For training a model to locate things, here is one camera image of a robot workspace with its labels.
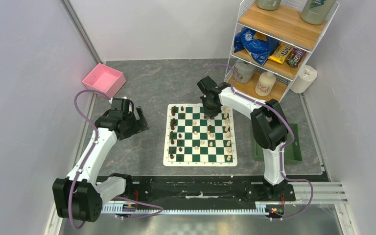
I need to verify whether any white paper towel roll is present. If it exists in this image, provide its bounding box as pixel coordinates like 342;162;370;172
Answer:
290;65;318;94

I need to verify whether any green bottle top left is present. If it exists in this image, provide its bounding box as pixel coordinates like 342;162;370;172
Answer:
257;0;281;11

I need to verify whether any cream soap bottle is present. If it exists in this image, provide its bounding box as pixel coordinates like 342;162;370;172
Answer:
255;71;276;96

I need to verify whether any purple cable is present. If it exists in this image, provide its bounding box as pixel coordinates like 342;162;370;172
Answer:
68;90;165;231
204;64;315;221

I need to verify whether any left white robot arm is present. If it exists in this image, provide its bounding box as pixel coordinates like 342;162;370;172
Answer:
52;98;149;222

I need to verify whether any yellow candy bag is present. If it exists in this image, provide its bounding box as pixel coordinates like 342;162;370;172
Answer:
268;42;294;64

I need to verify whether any grey jar with lettering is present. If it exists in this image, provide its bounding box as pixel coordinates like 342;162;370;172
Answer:
234;59;255;84

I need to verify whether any pink plastic bin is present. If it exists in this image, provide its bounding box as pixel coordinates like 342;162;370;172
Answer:
82;63;126;98

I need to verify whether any green bottle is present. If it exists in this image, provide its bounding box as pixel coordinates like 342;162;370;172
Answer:
300;0;336;25
257;0;281;11

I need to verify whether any white wire wooden shelf rack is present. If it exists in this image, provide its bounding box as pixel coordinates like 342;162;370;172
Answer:
229;0;339;101

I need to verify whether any dark chess rook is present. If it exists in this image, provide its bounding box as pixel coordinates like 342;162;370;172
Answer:
171;106;178;113

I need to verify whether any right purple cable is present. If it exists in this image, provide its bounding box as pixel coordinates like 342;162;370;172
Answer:
204;64;315;221

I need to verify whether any green bottle top right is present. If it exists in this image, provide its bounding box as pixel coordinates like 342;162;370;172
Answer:
300;0;336;25

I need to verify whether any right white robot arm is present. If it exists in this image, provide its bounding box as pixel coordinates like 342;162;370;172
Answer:
197;76;293;201

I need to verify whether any blue snack bag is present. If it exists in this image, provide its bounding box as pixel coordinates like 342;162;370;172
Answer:
233;27;280;65

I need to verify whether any green plastic tray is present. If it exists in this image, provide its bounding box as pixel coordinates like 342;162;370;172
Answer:
252;123;302;165

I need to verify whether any brown candy bag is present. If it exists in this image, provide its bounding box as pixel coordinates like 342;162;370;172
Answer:
286;47;307;68

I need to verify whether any green white chess mat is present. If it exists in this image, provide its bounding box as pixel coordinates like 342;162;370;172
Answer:
163;103;237;167

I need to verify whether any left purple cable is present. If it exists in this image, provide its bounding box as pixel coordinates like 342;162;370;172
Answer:
68;90;165;231

